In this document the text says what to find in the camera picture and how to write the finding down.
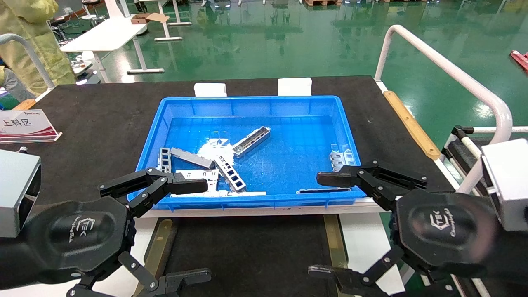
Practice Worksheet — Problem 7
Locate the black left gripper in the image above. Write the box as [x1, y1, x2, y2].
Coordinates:
[25, 167, 212, 297]

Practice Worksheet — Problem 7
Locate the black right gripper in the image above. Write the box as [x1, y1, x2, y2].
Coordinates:
[308, 161, 500, 297]

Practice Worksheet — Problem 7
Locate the silver perforated metal channel part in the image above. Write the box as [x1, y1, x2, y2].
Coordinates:
[232, 126, 271, 158]

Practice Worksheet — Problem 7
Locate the brass coloured side strip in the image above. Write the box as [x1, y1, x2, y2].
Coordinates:
[142, 219, 178, 285]
[324, 214, 349, 269]

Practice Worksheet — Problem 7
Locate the dark thin metal strip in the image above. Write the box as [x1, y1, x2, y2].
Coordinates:
[297, 188, 351, 194]

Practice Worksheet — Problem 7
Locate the grey long metal channel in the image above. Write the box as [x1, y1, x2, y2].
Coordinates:
[170, 148, 215, 170]

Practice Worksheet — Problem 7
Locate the black conveyor belt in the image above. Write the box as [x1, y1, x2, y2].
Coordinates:
[165, 214, 337, 297]

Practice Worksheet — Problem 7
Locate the wooden edge strip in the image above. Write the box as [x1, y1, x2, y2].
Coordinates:
[384, 91, 441, 160]

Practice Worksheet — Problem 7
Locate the blue plastic bin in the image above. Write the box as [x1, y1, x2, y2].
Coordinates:
[131, 96, 368, 211]

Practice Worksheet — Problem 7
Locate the white foam block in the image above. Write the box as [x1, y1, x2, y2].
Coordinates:
[278, 78, 313, 97]
[194, 83, 228, 98]

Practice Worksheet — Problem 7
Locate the white horizontal tube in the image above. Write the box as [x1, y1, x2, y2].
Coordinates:
[470, 127, 528, 133]

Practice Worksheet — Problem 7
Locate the white red sign placard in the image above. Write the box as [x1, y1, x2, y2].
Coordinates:
[0, 109, 62, 144]

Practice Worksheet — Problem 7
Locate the white tubular handrail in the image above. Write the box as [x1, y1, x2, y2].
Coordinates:
[373, 25, 513, 194]

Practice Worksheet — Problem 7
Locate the white work table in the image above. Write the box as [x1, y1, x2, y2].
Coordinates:
[59, 16, 165, 83]

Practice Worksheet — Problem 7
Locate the open flat cardboard box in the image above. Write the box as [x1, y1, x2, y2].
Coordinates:
[131, 13, 170, 24]

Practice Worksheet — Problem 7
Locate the person in grey clothing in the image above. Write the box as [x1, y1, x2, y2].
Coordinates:
[0, 66, 35, 103]

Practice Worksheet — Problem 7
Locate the red floor object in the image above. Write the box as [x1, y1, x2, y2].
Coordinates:
[510, 50, 528, 74]

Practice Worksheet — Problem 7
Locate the person in yellow coat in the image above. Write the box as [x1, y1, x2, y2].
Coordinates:
[0, 0, 76, 97]

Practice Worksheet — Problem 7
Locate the grey tubular handrail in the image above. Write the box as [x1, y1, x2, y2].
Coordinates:
[0, 34, 55, 90]

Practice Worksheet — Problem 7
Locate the silver bracket with square holes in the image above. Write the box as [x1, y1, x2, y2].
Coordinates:
[214, 155, 247, 193]
[159, 147, 172, 174]

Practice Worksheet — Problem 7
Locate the silver tabbed metal bracket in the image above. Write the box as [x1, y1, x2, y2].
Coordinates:
[330, 151, 355, 172]

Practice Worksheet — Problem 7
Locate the aluminium table edge rail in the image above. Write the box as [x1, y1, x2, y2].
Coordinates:
[142, 202, 390, 218]

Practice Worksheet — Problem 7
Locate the black cart frame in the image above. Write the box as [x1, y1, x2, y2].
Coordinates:
[441, 126, 487, 186]

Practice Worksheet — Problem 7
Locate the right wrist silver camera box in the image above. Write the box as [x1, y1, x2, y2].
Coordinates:
[482, 138, 528, 231]

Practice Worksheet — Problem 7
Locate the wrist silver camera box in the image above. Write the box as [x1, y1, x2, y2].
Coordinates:
[482, 138, 528, 231]
[0, 149, 42, 238]

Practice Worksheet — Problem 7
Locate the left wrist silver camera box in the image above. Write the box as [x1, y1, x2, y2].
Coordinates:
[0, 149, 42, 238]

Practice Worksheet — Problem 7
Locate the white table frame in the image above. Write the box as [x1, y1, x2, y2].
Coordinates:
[138, 0, 192, 42]

